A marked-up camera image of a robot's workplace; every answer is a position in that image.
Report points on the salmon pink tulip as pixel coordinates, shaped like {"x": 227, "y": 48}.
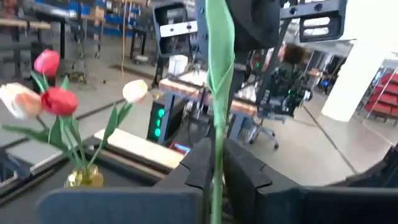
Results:
{"x": 220, "y": 62}

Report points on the wooden workbench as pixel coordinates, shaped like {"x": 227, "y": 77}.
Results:
{"x": 183, "y": 87}

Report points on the person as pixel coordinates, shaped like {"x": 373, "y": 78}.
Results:
{"x": 293, "y": 54}

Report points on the black device green lights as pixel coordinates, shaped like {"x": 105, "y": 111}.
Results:
{"x": 155, "y": 124}

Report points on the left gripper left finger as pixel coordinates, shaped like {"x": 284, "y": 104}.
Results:
{"x": 124, "y": 205}

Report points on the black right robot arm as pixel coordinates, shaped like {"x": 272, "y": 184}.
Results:
{"x": 320, "y": 7}

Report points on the black table mat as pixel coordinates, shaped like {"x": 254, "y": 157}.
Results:
{"x": 25, "y": 211}

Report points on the gray office chair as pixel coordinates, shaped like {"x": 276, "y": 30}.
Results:
{"x": 270, "y": 105}

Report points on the red storage rack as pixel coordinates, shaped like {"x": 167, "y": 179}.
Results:
{"x": 385, "y": 99}

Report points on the white bucket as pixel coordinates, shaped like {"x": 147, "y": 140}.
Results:
{"x": 178, "y": 65}

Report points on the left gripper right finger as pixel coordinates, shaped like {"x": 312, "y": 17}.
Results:
{"x": 280, "y": 205}

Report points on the blue shelving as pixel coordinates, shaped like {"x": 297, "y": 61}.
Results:
{"x": 112, "y": 18}

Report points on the yellow glass vase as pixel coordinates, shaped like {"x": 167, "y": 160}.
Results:
{"x": 84, "y": 179}

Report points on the red tool case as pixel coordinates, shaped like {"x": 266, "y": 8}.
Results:
{"x": 177, "y": 146}

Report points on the dark side table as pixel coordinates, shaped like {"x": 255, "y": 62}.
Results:
{"x": 18, "y": 22}

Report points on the red tulip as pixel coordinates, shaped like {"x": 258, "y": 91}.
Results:
{"x": 59, "y": 101}
{"x": 46, "y": 62}

